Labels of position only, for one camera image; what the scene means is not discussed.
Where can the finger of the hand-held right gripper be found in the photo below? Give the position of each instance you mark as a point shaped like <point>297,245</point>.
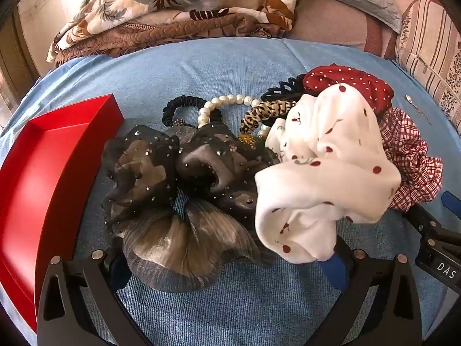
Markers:
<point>453,203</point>
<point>423,223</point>

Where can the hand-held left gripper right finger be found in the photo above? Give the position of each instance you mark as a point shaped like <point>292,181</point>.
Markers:
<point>336,270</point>

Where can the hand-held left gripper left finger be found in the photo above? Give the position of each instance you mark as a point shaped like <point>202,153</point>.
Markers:
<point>119,277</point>

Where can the grey organza scrunchie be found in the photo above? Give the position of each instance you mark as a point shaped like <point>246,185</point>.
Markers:
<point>162,238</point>

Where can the red plaid scrunchie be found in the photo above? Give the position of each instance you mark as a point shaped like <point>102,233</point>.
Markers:
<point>407,151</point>

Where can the white cherry print scrunchie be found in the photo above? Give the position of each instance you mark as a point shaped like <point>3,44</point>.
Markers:
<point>324,173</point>

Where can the red tray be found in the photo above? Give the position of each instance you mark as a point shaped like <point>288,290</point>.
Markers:
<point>43,173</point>

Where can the red polka dot scrunchie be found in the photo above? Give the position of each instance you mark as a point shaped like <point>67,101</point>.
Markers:
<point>360,86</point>

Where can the black bow hair clip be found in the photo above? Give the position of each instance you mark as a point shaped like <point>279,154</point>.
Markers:
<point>277,92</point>

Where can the small silver pin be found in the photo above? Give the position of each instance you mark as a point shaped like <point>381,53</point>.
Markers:
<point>409,98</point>

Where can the striped floral pillow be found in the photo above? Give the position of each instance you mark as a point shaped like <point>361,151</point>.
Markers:
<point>432,43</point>

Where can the pink patterned bedsheet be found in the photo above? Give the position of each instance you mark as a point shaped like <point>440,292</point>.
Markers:
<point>324,25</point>

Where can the blue cloth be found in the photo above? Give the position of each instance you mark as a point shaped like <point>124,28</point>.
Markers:
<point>216,68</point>

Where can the brown quilted blanket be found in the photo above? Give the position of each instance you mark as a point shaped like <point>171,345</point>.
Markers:
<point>173,29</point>

